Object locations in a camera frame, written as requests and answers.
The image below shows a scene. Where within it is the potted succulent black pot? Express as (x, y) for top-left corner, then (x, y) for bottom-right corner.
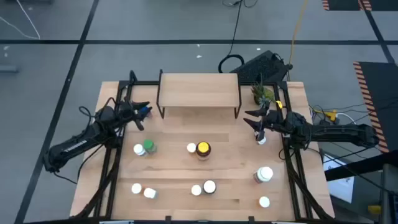
(250, 74), (277, 108)

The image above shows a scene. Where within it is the long black cable with loop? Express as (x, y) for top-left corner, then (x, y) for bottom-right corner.
(217, 0), (259, 75)

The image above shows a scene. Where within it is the white paper sheet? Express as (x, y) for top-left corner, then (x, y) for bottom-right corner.
(322, 152), (356, 205)

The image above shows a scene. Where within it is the wooden shelf black metal frame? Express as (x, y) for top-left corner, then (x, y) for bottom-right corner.
(156, 68), (243, 120)

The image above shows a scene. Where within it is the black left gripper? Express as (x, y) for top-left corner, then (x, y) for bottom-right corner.
(116, 99), (154, 132)

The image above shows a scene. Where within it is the long yellow cable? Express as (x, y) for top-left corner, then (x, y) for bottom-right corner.
(287, 0), (310, 66)

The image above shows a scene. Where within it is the thin white cable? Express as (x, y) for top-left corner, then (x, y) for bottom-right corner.
(0, 0), (41, 40)

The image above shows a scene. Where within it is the small white bottle lying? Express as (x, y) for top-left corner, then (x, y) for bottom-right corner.
(142, 187), (159, 200)

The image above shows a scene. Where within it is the gummy vitamin bottle white cap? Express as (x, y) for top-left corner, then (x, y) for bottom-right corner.
(201, 179), (218, 195)

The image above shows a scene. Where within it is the black diagonal beam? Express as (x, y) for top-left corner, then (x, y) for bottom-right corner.
(324, 149), (398, 182)

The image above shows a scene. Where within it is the black perforated computer case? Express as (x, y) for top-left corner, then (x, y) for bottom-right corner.
(229, 49), (294, 83)

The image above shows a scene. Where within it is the large white bottle white cap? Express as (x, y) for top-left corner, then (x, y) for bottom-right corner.
(252, 166), (275, 184)

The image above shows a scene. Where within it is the grey metal post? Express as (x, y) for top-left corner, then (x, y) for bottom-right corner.
(381, 163), (398, 224)

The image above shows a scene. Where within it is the green caffeine bottle green cap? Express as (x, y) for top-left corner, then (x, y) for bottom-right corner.
(142, 139), (158, 156)

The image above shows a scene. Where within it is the black aluminium table frame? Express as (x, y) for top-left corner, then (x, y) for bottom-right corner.
(73, 70), (336, 222)

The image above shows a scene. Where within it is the white aspirin bottle green label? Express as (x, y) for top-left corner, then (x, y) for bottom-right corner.
(132, 143), (147, 157)

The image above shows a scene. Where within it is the grey flat bar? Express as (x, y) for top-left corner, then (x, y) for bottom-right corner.
(0, 64), (19, 74)

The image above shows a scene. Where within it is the black mat striped edge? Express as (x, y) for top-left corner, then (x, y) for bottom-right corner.
(322, 0), (373, 12)
(353, 61), (398, 154)

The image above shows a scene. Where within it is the brown bottle yellow cap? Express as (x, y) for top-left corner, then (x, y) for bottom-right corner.
(195, 141), (213, 162)

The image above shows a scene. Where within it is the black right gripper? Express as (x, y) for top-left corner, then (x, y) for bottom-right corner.
(243, 105), (289, 141)

